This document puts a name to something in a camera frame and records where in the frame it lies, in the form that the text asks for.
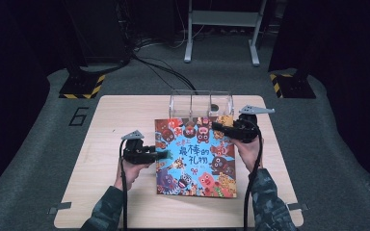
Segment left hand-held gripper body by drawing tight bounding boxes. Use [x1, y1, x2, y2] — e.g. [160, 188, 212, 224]
[120, 129, 158, 166]

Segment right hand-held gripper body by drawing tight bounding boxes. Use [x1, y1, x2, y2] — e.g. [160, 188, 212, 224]
[231, 104, 276, 144]

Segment clear acrylic divided box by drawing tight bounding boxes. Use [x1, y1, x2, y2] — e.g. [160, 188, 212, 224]
[168, 89, 235, 120]

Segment colourful picture book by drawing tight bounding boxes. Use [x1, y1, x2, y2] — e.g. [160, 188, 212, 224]
[153, 115, 238, 199]

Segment person's left hand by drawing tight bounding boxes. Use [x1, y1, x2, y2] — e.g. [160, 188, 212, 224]
[113, 158, 154, 193]

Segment person's right hand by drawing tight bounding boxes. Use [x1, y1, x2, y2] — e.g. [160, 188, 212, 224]
[230, 135, 265, 175]

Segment black base with striped edge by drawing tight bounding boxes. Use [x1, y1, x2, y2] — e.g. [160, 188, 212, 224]
[268, 72, 317, 100]
[58, 72, 107, 100]

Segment grey tape tab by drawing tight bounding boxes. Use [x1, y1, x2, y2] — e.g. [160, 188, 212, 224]
[47, 201, 73, 215]
[287, 202, 309, 212]

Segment white metal stand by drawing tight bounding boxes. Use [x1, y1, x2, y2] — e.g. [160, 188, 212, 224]
[183, 0, 268, 67]

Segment dark cabinet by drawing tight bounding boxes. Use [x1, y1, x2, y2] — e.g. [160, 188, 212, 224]
[62, 0, 131, 66]

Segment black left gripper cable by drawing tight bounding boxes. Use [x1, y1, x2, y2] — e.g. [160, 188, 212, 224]
[119, 138, 130, 231]

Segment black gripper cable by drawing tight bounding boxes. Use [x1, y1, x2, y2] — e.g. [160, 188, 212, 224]
[119, 138, 130, 231]
[242, 118, 265, 231]

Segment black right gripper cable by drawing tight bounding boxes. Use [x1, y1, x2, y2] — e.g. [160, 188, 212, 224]
[242, 118, 265, 231]

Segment bundle of black floor cables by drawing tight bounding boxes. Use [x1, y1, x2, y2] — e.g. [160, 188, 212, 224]
[121, 32, 198, 92]

